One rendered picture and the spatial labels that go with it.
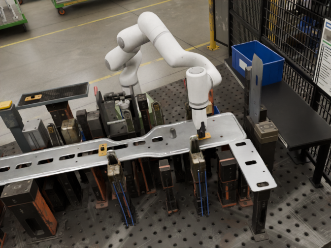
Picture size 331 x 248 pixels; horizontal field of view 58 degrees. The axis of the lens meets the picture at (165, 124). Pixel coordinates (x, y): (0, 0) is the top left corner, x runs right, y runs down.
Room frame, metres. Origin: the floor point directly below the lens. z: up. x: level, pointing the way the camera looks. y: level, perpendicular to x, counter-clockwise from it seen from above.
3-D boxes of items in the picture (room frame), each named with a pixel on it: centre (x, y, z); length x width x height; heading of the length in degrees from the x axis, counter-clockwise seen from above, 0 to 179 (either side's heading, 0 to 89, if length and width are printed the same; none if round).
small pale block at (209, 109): (1.24, -0.23, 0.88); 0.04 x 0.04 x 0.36; 3
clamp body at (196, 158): (0.90, -0.11, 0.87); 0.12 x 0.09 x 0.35; 3
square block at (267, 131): (0.99, -0.43, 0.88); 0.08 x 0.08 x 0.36; 3
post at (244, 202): (0.92, -0.32, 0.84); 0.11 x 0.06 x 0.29; 3
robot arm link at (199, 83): (1.06, -0.16, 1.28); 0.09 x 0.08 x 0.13; 121
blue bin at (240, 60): (1.52, -0.57, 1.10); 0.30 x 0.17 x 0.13; 10
